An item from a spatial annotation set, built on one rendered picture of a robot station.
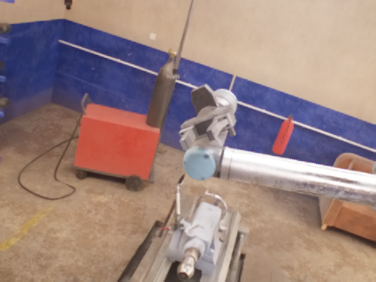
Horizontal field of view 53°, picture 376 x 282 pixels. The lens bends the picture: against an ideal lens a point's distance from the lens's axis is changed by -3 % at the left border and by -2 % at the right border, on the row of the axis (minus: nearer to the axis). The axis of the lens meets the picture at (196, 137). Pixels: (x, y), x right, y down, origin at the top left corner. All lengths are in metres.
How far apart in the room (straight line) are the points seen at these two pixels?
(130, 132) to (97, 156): 0.48
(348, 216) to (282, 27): 2.52
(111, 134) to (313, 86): 2.70
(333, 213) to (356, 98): 1.53
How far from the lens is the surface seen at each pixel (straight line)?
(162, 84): 4.22
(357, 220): 5.26
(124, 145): 4.39
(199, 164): 1.04
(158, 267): 2.48
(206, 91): 1.02
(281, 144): 5.40
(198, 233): 2.29
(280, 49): 5.29
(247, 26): 5.30
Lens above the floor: 2.50
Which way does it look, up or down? 23 degrees down
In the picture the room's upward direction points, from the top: 17 degrees clockwise
